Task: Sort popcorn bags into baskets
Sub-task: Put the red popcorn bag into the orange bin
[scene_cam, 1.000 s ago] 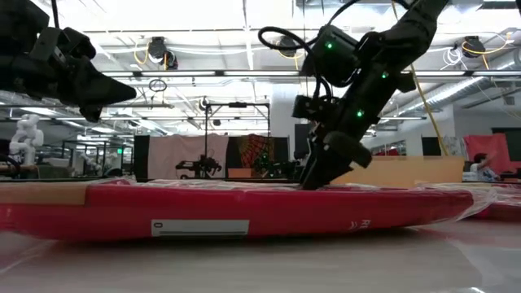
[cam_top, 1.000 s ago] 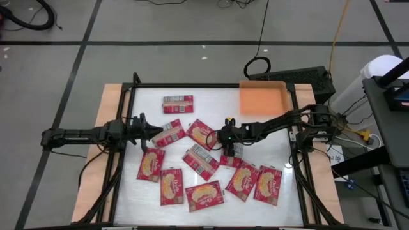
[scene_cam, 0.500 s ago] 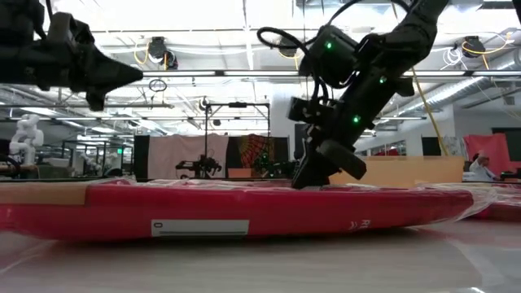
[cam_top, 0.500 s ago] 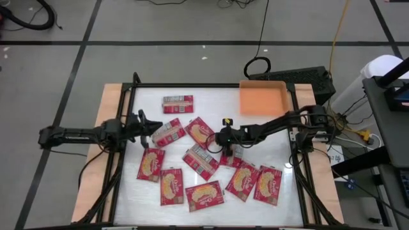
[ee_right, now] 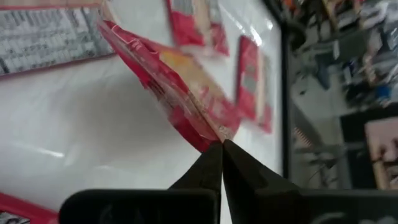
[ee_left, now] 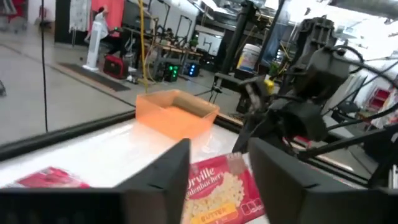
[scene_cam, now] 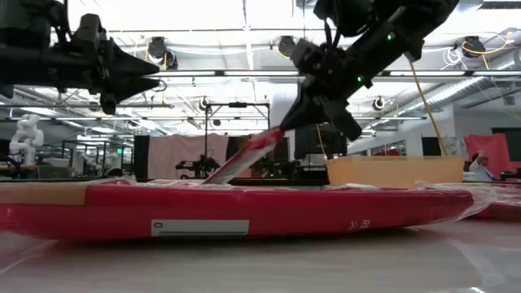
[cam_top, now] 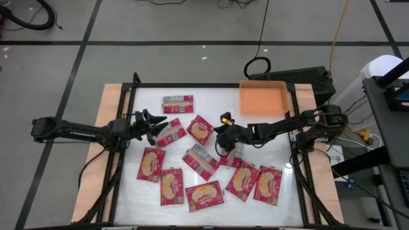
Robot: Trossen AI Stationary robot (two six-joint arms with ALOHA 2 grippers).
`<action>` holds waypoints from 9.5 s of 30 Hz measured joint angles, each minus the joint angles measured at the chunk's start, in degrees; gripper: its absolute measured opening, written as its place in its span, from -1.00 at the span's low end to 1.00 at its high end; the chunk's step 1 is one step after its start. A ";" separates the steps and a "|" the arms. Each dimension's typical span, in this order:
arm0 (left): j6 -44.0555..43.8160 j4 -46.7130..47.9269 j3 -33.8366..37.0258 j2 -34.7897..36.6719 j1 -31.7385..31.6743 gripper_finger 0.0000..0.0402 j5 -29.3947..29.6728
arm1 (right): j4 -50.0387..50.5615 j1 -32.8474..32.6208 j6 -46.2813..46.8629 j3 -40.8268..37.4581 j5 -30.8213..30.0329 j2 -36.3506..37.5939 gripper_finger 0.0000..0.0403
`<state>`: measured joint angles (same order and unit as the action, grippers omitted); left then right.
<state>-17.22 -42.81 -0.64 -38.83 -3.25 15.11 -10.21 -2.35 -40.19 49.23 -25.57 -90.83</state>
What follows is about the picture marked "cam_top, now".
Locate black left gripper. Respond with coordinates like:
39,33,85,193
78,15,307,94
128,109,169,146

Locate red popcorn bag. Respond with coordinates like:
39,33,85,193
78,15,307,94
219,142,245,169
224,160,261,203
159,167,185,206
154,117,188,148
162,95,195,114
184,180,226,213
252,164,284,207
186,114,215,146
136,146,166,183
181,143,220,182

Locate white paper sheet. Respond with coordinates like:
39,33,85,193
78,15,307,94
325,143,351,183

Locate yellow plug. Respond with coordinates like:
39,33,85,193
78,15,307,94
357,129,374,144

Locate dark grey cart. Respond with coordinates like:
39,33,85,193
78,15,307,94
362,57,409,230

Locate white bin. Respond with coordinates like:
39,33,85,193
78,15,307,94
334,54,405,112

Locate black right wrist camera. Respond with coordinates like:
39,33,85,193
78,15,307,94
219,111,236,127

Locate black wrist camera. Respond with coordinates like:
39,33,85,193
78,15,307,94
219,111,236,127
110,118,132,141

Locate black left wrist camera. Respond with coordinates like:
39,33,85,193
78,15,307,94
110,118,132,141

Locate black metal table frame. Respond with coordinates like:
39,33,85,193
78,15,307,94
75,72,344,229

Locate black looped floor cable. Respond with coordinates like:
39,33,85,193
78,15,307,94
243,0,272,80

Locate tangled black floor cables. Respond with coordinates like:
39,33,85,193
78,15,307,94
217,0,256,10

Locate thick black hose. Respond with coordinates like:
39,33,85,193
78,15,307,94
0,0,56,31

